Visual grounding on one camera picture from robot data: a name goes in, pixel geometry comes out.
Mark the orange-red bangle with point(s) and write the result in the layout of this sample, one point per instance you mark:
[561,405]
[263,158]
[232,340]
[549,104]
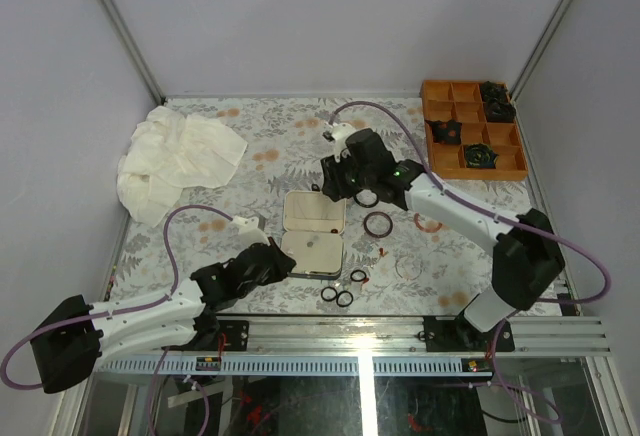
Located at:
[426,225]

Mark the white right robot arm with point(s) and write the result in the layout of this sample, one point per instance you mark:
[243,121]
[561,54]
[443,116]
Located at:
[526,259]

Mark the cream and navy jewelry box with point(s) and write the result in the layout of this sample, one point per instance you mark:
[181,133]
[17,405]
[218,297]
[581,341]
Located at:
[310,216]

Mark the dark green fabric flower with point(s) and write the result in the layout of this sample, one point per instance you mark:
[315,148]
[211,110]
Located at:
[479,156]

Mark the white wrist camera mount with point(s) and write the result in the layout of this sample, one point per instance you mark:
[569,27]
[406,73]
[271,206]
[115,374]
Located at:
[251,230]
[338,134]

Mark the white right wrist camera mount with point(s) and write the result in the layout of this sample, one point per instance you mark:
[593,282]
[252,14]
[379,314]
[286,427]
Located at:
[338,134]

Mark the aluminium rail frame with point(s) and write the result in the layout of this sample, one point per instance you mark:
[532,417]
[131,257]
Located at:
[389,346]

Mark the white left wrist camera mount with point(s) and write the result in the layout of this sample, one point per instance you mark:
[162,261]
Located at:
[251,230]

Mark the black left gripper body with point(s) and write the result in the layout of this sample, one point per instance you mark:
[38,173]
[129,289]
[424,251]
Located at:
[280,270]

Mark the floral table mat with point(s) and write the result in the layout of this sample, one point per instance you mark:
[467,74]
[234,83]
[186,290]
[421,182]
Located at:
[285,147]

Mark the orange divided tray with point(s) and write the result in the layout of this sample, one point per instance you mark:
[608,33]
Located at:
[461,100]

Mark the silver wire bangle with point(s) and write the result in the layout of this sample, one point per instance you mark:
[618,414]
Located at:
[409,267]

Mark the white crumpled cloth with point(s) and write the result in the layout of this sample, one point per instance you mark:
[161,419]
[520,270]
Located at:
[170,152]

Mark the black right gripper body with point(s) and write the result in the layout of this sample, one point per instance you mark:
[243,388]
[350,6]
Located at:
[345,179]

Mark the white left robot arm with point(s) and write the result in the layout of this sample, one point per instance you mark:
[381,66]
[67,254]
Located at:
[78,338]

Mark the dark purple bangle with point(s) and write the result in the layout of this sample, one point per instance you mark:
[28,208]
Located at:
[378,224]

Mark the black bangle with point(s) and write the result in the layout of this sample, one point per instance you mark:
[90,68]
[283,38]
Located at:
[366,199]

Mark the dark fabric flower orange dots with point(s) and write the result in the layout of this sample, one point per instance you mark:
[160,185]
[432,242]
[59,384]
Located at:
[446,132]

